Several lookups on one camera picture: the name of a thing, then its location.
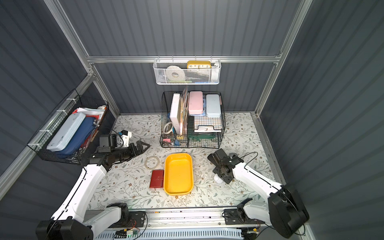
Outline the white tape roll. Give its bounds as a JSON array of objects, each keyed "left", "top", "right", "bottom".
[{"left": 165, "top": 66, "right": 186, "bottom": 83}]

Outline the metal base rail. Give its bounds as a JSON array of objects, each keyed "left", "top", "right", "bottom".
[{"left": 96, "top": 207, "right": 283, "bottom": 240}]

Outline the navy blue pouch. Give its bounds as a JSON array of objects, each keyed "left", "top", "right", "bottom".
[{"left": 56, "top": 117, "right": 95, "bottom": 156}]

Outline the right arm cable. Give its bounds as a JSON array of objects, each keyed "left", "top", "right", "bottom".
[{"left": 238, "top": 151, "right": 259, "bottom": 172}]

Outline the light blue pencil case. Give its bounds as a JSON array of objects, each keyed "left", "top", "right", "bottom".
[{"left": 206, "top": 94, "right": 221, "bottom": 118}]

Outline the black wall wire basket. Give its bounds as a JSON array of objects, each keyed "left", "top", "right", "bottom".
[{"left": 28, "top": 91, "right": 114, "bottom": 166}]

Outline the white book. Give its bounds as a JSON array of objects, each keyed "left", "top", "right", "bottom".
[{"left": 170, "top": 93, "right": 180, "bottom": 135}]

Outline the clear tape ring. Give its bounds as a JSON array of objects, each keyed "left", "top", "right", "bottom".
[{"left": 144, "top": 155, "right": 160, "bottom": 170}]

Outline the yellow storage box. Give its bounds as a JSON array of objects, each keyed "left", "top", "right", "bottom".
[{"left": 164, "top": 153, "right": 194, "bottom": 196}]

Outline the white case in basket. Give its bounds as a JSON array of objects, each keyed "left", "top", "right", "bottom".
[{"left": 47, "top": 113, "right": 86, "bottom": 152}]

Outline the white paper stack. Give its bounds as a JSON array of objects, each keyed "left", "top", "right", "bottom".
[{"left": 194, "top": 126, "right": 222, "bottom": 133}]

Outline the black wire desk organizer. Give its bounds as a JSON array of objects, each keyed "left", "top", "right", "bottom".
[{"left": 159, "top": 91, "right": 226, "bottom": 149}]

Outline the green cloth bag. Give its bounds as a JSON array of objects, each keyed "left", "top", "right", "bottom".
[{"left": 188, "top": 134, "right": 217, "bottom": 143}]

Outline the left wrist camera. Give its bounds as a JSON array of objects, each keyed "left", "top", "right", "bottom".
[{"left": 99, "top": 130, "right": 132, "bottom": 149}]

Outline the yellow clock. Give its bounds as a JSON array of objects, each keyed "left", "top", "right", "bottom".
[{"left": 187, "top": 60, "right": 212, "bottom": 69}]

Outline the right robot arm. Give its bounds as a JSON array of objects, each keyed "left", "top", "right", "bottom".
[{"left": 208, "top": 149, "right": 310, "bottom": 239}]

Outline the white computer mouse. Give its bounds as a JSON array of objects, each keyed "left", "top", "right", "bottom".
[{"left": 214, "top": 174, "right": 224, "bottom": 184}]

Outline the tape roll in organizer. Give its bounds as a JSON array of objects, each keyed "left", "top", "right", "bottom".
[{"left": 163, "top": 122, "right": 174, "bottom": 135}]

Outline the white hanging mesh basket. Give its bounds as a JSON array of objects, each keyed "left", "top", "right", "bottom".
[{"left": 153, "top": 59, "right": 222, "bottom": 85}]

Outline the pink pencil case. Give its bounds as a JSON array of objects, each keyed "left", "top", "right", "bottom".
[{"left": 188, "top": 91, "right": 204, "bottom": 115}]

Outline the red wallet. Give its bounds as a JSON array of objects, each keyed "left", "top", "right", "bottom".
[{"left": 149, "top": 170, "right": 165, "bottom": 189}]

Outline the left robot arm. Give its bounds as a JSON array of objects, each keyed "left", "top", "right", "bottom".
[{"left": 36, "top": 141, "right": 150, "bottom": 240}]

